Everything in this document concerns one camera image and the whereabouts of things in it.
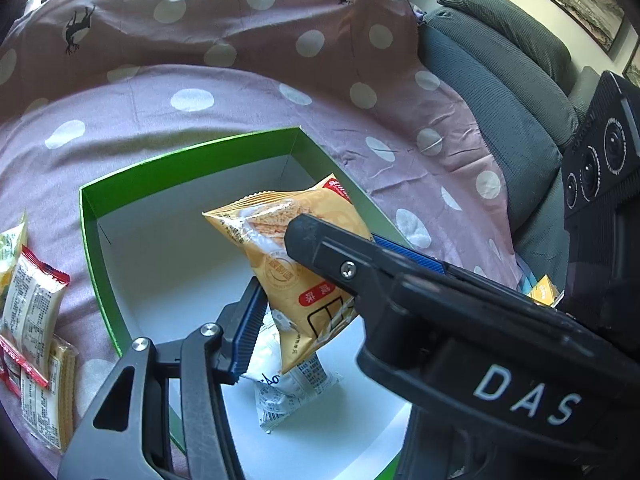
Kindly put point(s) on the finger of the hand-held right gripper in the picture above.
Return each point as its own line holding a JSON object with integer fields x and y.
{"x": 415, "y": 257}
{"x": 345, "y": 270}

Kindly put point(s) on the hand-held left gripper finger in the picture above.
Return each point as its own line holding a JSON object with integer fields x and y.
{"x": 248, "y": 332}

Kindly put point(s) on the orange snack packet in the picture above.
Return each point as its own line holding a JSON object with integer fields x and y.
{"x": 280, "y": 240}

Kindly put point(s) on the green cardboard box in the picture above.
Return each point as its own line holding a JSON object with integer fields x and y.
{"x": 175, "y": 240}

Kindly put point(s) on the small yellow carton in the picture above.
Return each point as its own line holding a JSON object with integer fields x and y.
{"x": 542, "y": 291}

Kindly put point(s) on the grey sofa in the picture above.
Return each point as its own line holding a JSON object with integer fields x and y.
{"x": 500, "y": 85}

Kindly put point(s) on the clear wafer packet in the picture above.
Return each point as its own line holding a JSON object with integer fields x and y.
{"x": 52, "y": 410}

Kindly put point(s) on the yellow-green snack packet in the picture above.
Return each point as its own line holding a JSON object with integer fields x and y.
{"x": 10, "y": 255}

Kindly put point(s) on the pink polka dot blanket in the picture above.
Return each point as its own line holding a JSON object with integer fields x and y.
{"x": 150, "y": 90}

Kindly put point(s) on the dark picture frame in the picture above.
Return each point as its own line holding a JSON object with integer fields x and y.
{"x": 634, "y": 65}

